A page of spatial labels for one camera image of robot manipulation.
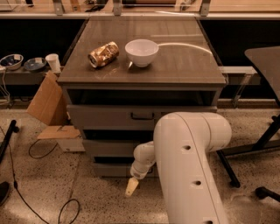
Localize crushed golden soda can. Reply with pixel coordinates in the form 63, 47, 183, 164
87, 41, 119, 68

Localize black stand leg left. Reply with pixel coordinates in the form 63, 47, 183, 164
0, 120, 19, 163

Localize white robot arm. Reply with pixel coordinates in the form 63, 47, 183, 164
125, 112, 232, 224

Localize grey drawer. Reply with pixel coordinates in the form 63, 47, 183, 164
82, 140, 140, 158
67, 105, 217, 130
94, 163, 131, 178

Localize grey side shelf left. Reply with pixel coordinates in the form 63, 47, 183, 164
0, 66, 51, 85

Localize brown cardboard box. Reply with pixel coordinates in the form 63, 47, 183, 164
27, 71, 81, 139

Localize white paper cup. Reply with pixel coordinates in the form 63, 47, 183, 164
45, 53, 61, 74

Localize grey drawer cabinet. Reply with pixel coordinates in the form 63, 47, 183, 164
59, 16, 226, 169

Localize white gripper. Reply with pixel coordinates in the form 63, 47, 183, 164
125, 160, 155, 197

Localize black foot bottom left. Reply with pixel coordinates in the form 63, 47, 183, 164
0, 181, 11, 206

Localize grey bottom drawer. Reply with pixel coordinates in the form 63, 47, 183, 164
94, 163, 131, 178

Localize grey top drawer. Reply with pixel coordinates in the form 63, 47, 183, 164
67, 105, 217, 130

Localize black caster base right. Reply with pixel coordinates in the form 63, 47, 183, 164
255, 186, 280, 202

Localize black cable on floor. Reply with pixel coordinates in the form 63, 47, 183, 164
0, 125, 81, 224

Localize blue bowl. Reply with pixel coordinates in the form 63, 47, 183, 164
0, 53, 24, 71
24, 57, 46, 73

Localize white bowl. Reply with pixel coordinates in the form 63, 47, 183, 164
125, 39, 159, 67

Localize grey middle drawer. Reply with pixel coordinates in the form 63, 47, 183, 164
82, 140, 140, 158

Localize blue bowl far left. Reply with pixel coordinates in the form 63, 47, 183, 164
0, 53, 24, 71

